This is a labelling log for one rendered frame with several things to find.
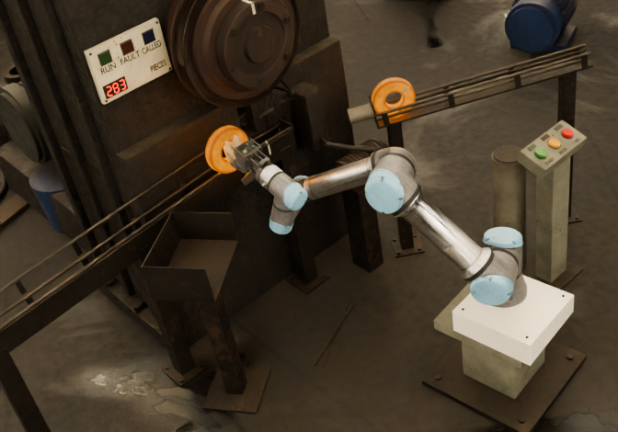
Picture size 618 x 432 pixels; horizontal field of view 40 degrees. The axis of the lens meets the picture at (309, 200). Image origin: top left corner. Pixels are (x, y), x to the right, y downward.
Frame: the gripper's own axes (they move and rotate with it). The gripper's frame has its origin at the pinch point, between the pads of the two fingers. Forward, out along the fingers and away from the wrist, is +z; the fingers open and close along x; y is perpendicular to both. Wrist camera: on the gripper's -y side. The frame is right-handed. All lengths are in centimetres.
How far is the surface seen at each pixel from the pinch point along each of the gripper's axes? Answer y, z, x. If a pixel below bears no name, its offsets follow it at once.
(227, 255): -17.8, -24.0, 20.6
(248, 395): -75, -41, 29
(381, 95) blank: -10, -10, -63
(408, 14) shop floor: -124, 113, -227
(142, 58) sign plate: 24.0, 27.7, 9.3
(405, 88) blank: -8, -15, -70
